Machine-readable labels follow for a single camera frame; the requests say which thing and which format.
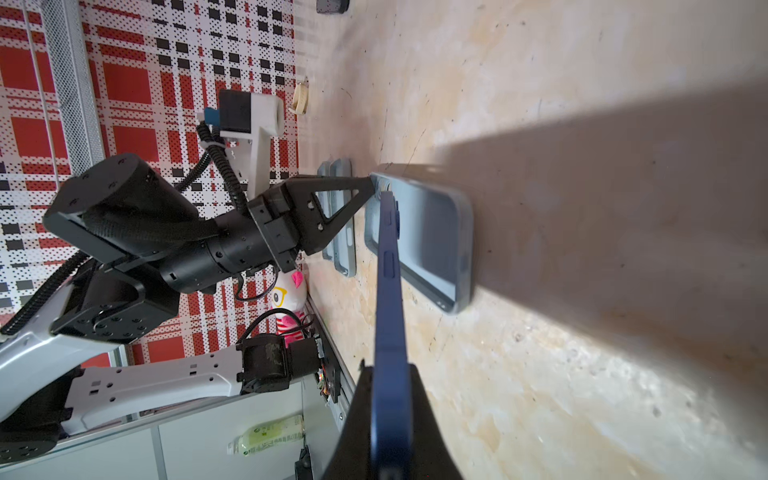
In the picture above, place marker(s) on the white wire mesh basket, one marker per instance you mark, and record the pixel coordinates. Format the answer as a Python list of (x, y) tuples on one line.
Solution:
[(73, 83)]

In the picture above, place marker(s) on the light blue case front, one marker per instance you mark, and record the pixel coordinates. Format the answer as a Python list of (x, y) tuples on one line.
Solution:
[(435, 237)]

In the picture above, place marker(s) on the pink plush toy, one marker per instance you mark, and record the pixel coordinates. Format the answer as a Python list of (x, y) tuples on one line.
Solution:
[(290, 293)]

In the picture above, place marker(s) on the plastic bottle green label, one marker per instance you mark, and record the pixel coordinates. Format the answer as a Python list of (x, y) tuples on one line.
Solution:
[(267, 435)]

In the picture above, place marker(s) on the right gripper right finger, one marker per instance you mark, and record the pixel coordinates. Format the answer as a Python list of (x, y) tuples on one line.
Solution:
[(430, 458)]

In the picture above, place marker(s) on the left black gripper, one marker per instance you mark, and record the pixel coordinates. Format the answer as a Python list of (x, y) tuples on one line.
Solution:
[(302, 215)]

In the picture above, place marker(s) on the aluminium front rail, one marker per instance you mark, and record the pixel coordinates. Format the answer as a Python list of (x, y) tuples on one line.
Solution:
[(339, 383)]

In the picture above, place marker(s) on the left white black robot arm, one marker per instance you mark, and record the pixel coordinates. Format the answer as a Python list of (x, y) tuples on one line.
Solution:
[(140, 246)]

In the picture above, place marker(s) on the black phone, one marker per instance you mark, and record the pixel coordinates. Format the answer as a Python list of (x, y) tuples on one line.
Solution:
[(391, 414), (329, 7)]

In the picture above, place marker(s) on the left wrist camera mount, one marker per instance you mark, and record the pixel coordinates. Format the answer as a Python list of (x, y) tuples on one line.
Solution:
[(248, 122)]

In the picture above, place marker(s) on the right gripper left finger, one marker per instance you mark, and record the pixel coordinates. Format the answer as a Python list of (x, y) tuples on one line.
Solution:
[(352, 457)]

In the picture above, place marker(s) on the light blue case left outer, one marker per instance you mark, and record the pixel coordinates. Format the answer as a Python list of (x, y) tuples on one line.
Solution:
[(324, 170)]

